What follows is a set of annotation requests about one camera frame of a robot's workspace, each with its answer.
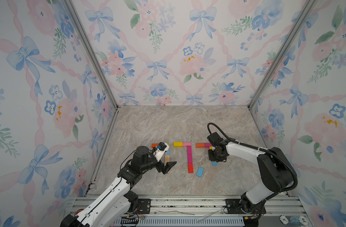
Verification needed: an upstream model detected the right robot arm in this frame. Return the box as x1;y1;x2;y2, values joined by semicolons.
208;132;298;213

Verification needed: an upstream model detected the white cable duct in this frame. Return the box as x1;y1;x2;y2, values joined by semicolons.
111;216;245;227

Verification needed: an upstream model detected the blue block bottom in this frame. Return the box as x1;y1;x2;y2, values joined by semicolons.
196;167;204;177

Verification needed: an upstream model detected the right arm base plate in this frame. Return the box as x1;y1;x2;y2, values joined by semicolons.
224;199;266;215

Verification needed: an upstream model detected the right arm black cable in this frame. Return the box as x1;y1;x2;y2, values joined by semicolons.
207;122;298;194

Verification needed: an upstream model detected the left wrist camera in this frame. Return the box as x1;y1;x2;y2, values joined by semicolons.
153;142;170;162

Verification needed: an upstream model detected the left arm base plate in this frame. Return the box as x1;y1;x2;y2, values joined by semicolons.
127;199;151;214

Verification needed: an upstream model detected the white blue object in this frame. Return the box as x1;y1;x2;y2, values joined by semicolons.
279;215;309;226

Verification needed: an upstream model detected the orange black tape measure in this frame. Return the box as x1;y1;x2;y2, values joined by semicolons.
74;209;84;217

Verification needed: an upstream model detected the pink block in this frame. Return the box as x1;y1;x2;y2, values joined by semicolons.
182;142;191;147

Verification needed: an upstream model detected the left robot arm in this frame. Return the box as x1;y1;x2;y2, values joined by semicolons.
60;142;177;227

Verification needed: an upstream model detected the red block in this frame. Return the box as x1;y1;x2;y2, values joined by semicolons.
188;163;194;174

